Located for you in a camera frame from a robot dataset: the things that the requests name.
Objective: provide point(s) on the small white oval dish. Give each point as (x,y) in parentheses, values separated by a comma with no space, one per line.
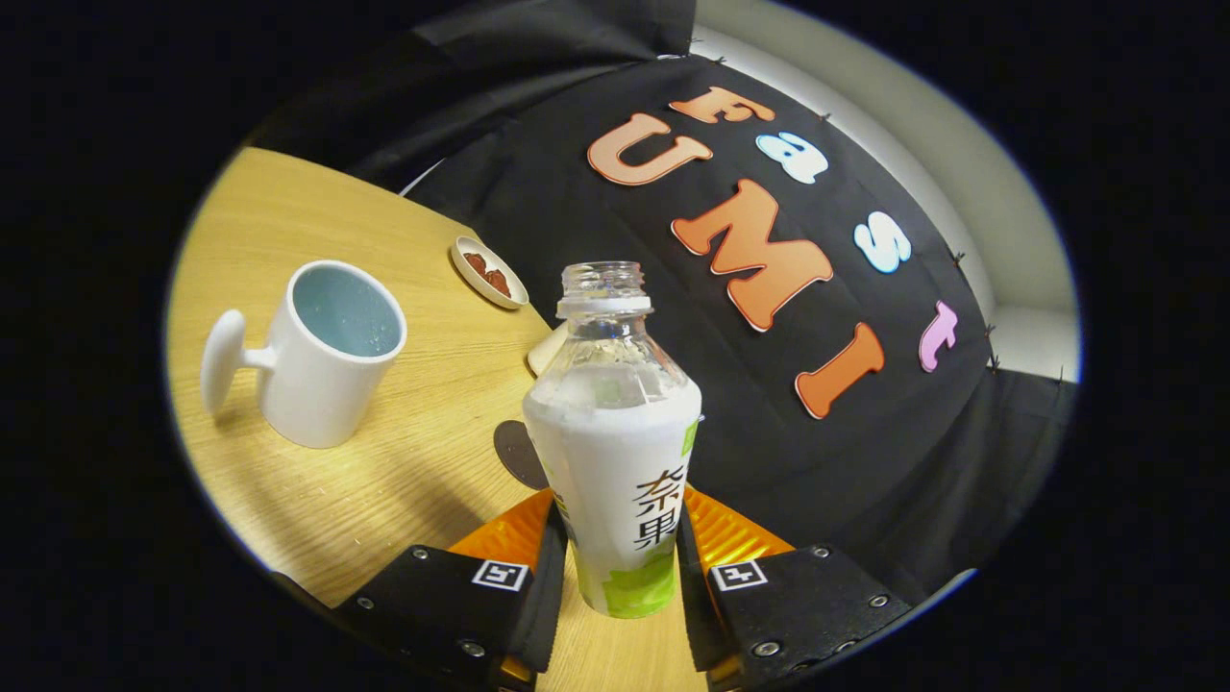
(463,274)

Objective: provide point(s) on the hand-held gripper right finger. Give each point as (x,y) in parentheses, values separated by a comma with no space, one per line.
(807,605)

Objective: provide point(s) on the white cup with blue inside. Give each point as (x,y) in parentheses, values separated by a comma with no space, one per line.
(307,384)

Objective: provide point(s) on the clear plastic juice bottle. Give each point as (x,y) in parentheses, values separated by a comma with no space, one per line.
(610,461)

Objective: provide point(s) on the small cream toaster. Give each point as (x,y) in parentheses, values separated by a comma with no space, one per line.
(548,351)

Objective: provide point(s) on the dark brown round coaster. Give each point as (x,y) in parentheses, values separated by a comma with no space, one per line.
(519,457)

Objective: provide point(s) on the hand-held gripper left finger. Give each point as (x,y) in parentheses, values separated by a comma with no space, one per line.
(442,605)

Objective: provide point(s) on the wooden table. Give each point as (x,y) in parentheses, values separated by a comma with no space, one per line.
(384,500)

